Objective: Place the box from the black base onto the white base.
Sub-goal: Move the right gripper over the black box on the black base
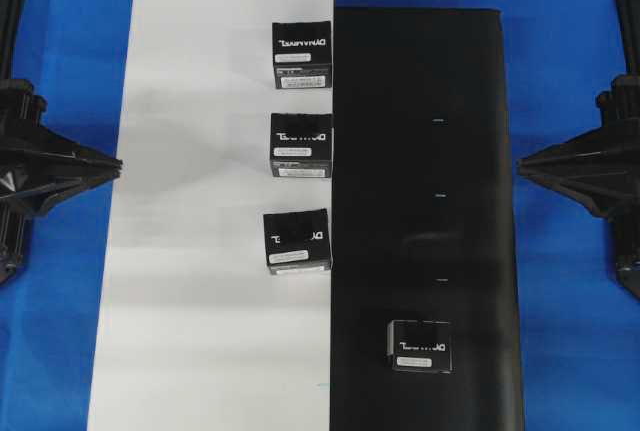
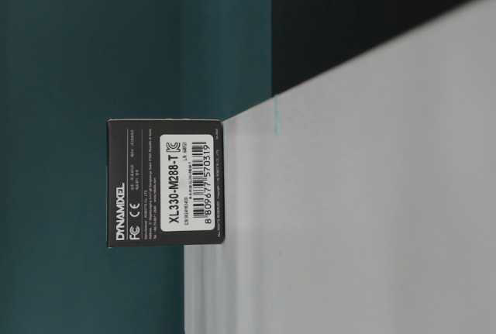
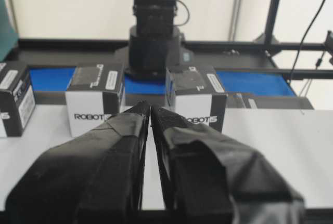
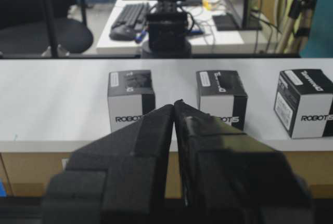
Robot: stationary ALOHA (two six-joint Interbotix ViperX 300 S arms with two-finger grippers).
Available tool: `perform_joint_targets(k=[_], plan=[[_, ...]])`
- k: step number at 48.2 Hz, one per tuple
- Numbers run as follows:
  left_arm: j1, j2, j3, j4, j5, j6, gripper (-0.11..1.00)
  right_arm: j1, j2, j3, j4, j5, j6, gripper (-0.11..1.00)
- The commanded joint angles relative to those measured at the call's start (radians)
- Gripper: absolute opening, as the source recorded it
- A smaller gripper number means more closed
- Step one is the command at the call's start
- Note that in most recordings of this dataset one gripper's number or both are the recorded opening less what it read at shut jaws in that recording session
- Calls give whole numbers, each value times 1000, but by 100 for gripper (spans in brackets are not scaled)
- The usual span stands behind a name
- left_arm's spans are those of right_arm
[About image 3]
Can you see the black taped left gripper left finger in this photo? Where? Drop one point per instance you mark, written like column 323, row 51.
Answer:
column 94, row 178

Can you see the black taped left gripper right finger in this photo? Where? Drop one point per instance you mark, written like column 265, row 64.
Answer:
column 208, row 177

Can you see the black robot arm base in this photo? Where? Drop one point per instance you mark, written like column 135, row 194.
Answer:
column 155, row 41

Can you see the middle right Robotis box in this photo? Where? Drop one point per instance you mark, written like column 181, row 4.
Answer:
column 196, row 93

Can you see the robotis box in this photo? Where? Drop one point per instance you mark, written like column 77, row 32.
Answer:
column 96, row 92
column 196, row 93
column 17, row 98
column 251, row 101

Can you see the middle left Robotis box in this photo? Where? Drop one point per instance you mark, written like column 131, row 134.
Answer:
column 96, row 92

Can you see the rightmost Robotis box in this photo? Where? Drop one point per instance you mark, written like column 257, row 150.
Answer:
column 251, row 101

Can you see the far left Robotis box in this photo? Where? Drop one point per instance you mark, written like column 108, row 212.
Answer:
column 17, row 98

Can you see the blue mat strip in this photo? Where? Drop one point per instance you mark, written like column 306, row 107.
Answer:
column 57, row 79

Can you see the teal panel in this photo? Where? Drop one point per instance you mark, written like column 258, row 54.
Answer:
column 9, row 35

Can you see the black metal frame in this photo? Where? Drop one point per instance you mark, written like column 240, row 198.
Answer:
column 259, row 49

